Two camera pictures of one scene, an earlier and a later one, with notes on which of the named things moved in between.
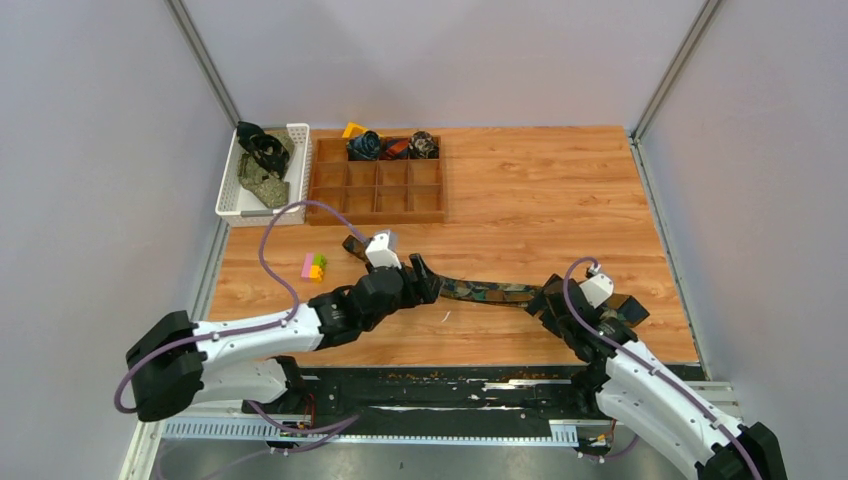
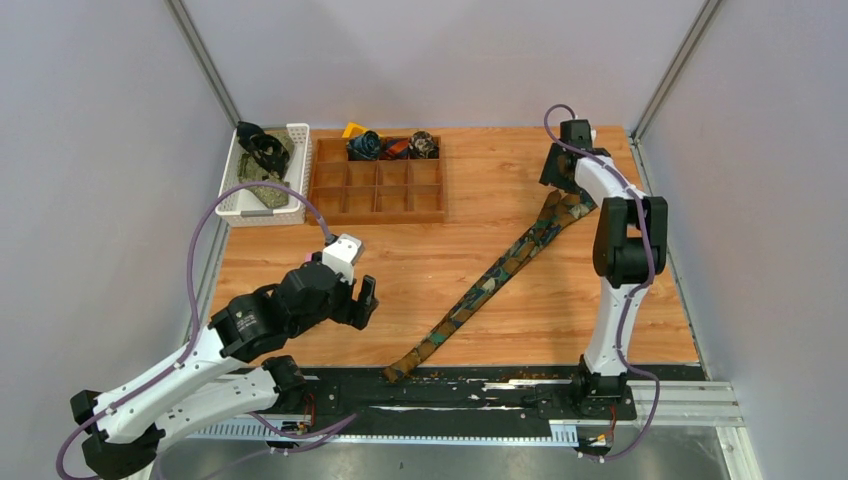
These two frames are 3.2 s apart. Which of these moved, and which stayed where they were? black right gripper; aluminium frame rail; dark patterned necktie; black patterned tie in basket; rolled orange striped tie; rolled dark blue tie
Moved: black right gripper; dark patterned necktie
Stayed: rolled orange striped tie; rolled dark blue tie; black patterned tie in basket; aluminium frame rail
